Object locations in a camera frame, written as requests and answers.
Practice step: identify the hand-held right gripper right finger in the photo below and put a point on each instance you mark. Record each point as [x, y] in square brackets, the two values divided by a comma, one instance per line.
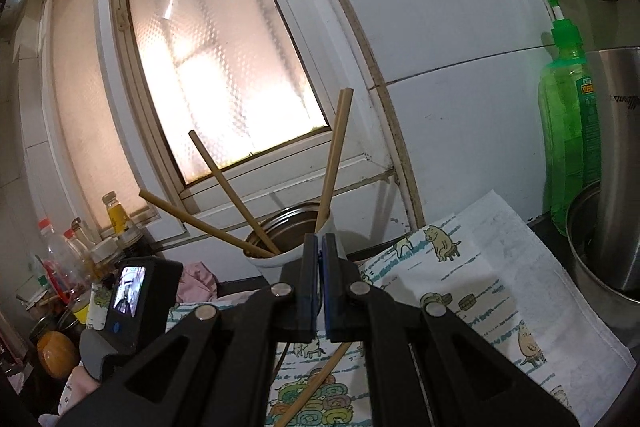
[330, 267]

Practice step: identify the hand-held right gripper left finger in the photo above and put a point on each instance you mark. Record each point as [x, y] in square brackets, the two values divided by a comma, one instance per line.
[314, 267]

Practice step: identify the white cylindrical cup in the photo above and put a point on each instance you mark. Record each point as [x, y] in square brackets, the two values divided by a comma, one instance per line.
[287, 227]

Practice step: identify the wooden chopstick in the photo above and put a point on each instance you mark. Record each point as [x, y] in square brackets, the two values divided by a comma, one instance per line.
[312, 387]
[335, 157]
[230, 187]
[200, 222]

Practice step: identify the person's left hand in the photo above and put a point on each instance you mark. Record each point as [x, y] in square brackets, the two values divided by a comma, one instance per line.
[75, 389]

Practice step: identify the glass jar grey lid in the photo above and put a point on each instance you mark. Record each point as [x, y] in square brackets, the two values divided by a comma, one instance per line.
[102, 252]

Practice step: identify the pink cloth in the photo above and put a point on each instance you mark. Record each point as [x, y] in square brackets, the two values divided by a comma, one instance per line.
[197, 282]

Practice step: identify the dark sauce bottle yellow cap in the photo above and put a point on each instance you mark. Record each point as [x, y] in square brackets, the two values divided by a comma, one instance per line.
[117, 217]

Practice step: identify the large plastic oil bottle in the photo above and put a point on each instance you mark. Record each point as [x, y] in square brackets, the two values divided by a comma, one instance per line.
[55, 252]

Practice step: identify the steel pot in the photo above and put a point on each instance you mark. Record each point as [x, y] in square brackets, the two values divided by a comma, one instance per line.
[42, 324]
[582, 247]

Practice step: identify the orange pumpkin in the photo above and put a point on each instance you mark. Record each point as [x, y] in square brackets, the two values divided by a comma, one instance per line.
[55, 354]

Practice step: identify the cat printed cloth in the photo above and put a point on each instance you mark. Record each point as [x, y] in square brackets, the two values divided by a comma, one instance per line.
[490, 257]

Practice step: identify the white framed frosted window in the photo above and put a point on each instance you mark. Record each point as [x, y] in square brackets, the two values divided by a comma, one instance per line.
[200, 57]

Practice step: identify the green dish soap bottle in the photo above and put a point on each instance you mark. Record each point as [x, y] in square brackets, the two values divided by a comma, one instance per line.
[565, 132]

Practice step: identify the stainless steel cup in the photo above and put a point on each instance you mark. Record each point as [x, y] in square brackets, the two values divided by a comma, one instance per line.
[620, 157]

